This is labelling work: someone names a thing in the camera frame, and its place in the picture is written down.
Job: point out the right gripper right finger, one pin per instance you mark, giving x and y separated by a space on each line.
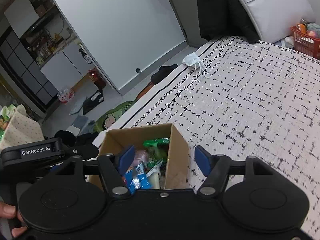
217 169

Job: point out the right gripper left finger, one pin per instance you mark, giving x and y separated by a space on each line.
110 169

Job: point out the blue snack packet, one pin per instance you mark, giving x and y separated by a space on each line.
136 178

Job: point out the purple clear snack packet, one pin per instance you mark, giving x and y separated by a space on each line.
141 157

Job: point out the white rice cake pack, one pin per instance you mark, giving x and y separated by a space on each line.
153 177

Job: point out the dark green candy packet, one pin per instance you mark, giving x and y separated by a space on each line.
156 142

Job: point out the light green snack packet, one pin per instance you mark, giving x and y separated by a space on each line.
157 157

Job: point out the person's left hand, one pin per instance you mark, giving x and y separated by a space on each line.
10 212

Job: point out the green cartoon floor mat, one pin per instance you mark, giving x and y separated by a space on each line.
111 116

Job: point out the brown cardboard box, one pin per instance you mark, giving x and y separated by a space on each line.
160 148

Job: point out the black flat box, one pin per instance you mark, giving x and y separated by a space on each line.
92 102

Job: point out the patterned white bed blanket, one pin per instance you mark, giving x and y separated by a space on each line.
261 100

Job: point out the dark drink bottle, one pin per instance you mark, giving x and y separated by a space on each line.
96 78

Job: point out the white face mask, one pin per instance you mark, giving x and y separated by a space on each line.
193 60

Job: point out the black slipper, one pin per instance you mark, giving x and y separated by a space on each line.
162 73

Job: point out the red plastic basket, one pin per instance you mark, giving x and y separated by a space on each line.
304 43

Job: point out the black jacket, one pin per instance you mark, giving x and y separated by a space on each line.
225 18

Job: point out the white laptop bag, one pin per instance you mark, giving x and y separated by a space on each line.
273 19

